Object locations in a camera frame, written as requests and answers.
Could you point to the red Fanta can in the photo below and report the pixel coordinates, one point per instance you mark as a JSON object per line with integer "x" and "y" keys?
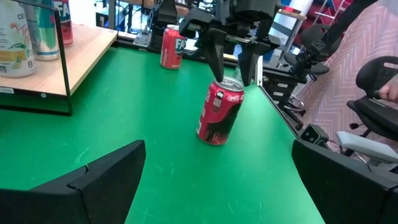
{"x": 67, "y": 28}
{"x": 169, "y": 49}

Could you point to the pink chevron rug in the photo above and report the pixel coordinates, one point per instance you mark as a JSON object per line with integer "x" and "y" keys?
{"x": 357, "y": 53}

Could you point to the grey padded armrest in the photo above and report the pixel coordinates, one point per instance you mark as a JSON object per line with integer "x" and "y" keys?
{"x": 363, "y": 147}

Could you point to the red Coca-Cola Star Wars can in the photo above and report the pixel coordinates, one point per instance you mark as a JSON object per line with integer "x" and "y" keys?
{"x": 217, "y": 118}

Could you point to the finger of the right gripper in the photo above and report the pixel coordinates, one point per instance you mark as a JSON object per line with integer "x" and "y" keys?
{"x": 215, "y": 53}
{"x": 250, "y": 59}

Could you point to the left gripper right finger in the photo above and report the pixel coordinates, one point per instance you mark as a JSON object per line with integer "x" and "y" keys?
{"x": 348, "y": 189}

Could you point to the tall white Celsius can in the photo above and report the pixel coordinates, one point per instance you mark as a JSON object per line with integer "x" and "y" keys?
{"x": 15, "y": 46}

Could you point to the wooden shelf with black frame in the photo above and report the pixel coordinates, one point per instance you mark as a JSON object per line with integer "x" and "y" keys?
{"x": 87, "y": 46}

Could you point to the black office chair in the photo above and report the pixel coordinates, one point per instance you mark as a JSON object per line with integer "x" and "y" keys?
{"x": 373, "y": 115}
{"x": 314, "y": 37}

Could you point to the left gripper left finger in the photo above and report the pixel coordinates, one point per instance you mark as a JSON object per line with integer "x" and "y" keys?
{"x": 77, "y": 196}

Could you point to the grey table-level camera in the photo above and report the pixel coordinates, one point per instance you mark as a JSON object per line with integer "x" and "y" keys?
{"x": 312, "y": 134}

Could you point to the green table mat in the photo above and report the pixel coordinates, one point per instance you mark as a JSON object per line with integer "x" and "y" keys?
{"x": 155, "y": 124}

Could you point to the person's hand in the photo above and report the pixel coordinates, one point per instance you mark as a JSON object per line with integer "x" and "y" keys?
{"x": 388, "y": 92}

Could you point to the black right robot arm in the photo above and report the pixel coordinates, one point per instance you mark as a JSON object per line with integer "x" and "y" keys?
{"x": 168, "y": 12}

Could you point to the blue silver Red Bull can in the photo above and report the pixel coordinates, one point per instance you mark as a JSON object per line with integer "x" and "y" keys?
{"x": 46, "y": 34}

